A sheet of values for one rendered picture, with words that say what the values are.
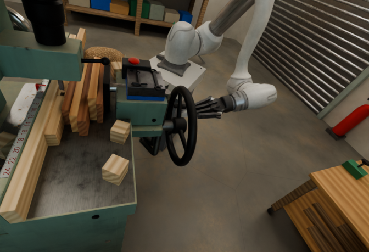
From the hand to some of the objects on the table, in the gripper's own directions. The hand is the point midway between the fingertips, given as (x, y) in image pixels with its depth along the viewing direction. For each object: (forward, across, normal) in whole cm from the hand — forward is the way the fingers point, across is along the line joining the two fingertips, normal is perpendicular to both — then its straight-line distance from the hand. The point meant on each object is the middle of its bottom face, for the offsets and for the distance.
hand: (186, 113), depth 79 cm
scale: (+36, +9, -33) cm, 50 cm away
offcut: (+22, +22, -22) cm, 38 cm away
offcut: (+23, +32, -22) cm, 45 cm away
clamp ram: (+22, +9, -22) cm, 32 cm away
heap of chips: (+26, -16, -23) cm, 39 cm away
